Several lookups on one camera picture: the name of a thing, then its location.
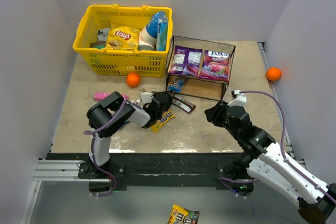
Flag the brown chocolate bar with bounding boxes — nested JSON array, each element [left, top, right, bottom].
[[172, 94, 196, 114]]

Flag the blue M&M bag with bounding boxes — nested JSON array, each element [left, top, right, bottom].
[[168, 76, 189, 92]]

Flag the purple candy bag back side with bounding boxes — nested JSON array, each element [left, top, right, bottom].
[[169, 46, 203, 77]]

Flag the purple Fox's berries bag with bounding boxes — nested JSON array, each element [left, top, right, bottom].
[[198, 50, 231, 83]]

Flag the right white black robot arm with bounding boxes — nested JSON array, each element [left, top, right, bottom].
[[204, 101, 335, 223]]

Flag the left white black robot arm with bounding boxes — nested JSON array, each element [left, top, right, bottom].
[[84, 91, 174, 169]]

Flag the M&M bags on floor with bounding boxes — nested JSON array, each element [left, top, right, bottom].
[[167, 205, 200, 224]]

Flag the yellow M&M bag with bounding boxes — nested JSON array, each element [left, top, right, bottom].
[[151, 109, 175, 133]]

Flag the orange fruit near basket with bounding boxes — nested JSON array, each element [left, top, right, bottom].
[[126, 72, 141, 88]]

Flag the pink rectangular box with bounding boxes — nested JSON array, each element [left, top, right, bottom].
[[93, 92, 129, 102]]

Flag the yellow plastic shopping basket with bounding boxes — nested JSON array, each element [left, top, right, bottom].
[[72, 4, 173, 77]]

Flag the blue cardboard box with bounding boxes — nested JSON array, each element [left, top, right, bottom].
[[155, 22, 168, 51]]

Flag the yellow Lays chip bag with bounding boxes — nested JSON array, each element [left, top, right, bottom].
[[106, 25, 140, 50]]

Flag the brown green packet in basket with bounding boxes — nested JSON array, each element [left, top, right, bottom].
[[90, 40, 107, 49]]

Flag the grey crumpled packet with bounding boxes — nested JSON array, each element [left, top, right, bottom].
[[97, 27, 110, 42]]

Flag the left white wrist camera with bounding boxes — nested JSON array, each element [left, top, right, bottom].
[[139, 88, 154, 104]]

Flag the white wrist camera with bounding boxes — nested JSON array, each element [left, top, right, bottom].
[[139, 88, 154, 104], [228, 90, 247, 106]]

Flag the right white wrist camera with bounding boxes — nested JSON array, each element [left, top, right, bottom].
[[228, 90, 247, 106]]

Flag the black wire wooden shelf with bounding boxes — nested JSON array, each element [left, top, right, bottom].
[[165, 36, 236, 101]]

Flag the orange fruit at wall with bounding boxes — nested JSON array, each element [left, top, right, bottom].
[[266, 67, 282, 81]]

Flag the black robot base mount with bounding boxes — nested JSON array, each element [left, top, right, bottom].
[[46, 153, 254, 196]]

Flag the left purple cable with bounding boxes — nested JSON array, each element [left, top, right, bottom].
[[83, 100, 127, 197]]

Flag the purple cable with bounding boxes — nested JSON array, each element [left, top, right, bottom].
[[241, 90, 336, 206], [83, 100, 127, 197]]

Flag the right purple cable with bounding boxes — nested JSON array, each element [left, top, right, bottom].
[[241, 90, 336, 206]]

